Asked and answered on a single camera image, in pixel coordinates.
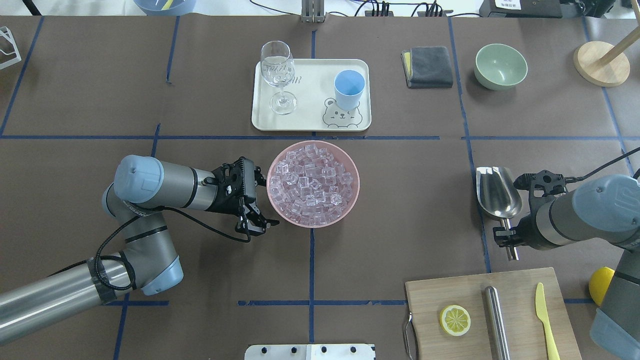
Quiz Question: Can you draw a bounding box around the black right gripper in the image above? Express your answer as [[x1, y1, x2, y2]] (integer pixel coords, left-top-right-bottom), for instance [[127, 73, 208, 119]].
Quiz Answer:
[[493, 170, 567, 248]]

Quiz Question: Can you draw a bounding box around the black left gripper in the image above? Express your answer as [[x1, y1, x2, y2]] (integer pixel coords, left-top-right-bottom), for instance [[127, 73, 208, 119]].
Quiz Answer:
[[202, 157, 281, 237]]

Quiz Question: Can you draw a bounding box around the metal ice scoop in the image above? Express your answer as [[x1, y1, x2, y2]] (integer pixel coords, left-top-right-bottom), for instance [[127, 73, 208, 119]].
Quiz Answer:
[[475, 166, 522, 261]]

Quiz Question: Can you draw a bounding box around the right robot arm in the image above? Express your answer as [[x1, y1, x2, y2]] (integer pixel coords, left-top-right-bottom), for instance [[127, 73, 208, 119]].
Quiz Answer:
[[493, 170, 640, 360]]

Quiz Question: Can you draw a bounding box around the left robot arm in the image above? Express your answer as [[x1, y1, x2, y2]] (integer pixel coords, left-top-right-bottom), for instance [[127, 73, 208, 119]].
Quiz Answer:
[[0, 154, 279, 345]]

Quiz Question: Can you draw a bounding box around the clear ice cubes pile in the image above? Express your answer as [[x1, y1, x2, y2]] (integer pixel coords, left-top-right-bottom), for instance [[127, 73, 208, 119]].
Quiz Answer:
[[270, 143, 354, 226]]

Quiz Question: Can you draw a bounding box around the light blue cup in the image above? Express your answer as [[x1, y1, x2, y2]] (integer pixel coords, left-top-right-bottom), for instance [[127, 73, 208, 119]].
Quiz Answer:
[[334, 69, 366, 110]]

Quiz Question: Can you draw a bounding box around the pink bowl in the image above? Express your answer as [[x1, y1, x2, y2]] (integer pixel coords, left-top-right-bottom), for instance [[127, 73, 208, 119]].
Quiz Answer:
[[266, 140, 360, 229]]

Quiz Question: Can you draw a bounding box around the whole yellow lemon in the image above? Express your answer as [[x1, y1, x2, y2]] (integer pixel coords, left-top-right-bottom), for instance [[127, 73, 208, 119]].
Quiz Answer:
[[588, 266, 615, 306]]

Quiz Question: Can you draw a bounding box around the green bowl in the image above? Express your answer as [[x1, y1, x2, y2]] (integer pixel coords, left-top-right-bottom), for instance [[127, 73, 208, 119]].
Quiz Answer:
[[474, 43, 529, 91]]

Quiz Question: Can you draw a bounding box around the cream bear tray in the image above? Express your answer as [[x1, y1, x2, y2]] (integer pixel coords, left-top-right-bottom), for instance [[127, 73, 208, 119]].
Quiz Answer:
[[251, 58, 371, 132]]

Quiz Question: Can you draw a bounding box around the wooden mug tree stand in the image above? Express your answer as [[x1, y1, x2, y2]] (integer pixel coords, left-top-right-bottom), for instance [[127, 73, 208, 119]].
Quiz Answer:
[[573, 27, 640, 88]]

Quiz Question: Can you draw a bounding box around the clear wine glass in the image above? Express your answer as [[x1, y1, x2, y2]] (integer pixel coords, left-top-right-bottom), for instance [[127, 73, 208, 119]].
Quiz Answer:
[[260, 40, 297, 116]]

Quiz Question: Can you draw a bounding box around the lemon half slice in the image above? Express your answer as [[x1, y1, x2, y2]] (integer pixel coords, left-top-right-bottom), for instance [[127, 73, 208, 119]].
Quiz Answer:
[[439, 304, 472, 337]]

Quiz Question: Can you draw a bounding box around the wooden cutting board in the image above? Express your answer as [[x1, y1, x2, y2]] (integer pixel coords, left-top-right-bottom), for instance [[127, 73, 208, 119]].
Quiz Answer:
[[402, 267, 583, 360]]

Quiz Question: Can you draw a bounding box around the grey folded cloth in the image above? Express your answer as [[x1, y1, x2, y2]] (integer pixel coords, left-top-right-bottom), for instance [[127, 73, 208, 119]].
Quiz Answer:
[[401, 46, 453, 89]]

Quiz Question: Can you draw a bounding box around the yellow plastic knife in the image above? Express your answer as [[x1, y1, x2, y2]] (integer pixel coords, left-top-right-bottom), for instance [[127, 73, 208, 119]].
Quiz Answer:
[[534, 282, 560, 360]]

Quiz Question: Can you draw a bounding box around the yellow plastic fork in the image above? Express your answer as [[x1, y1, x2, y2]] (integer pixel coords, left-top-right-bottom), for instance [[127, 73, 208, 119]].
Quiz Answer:
[[160, 0, 174, 11]]

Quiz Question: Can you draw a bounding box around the blue bowl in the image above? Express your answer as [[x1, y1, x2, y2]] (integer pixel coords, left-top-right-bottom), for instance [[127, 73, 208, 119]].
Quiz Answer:
[[134, 0, 197, 16]]

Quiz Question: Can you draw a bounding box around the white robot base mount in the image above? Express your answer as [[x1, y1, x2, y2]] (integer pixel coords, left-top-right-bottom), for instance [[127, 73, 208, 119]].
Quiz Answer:
[[244, 342, 377, 360]]

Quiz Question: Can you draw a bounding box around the aluminium frame post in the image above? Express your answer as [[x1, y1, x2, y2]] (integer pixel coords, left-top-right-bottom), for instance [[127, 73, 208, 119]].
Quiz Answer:
[[301, 0, 326, 23]]

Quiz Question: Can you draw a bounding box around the white wire cup rack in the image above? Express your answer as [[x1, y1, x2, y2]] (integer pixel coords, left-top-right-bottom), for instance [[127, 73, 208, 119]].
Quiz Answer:
[[0, 26, 22, 70]]

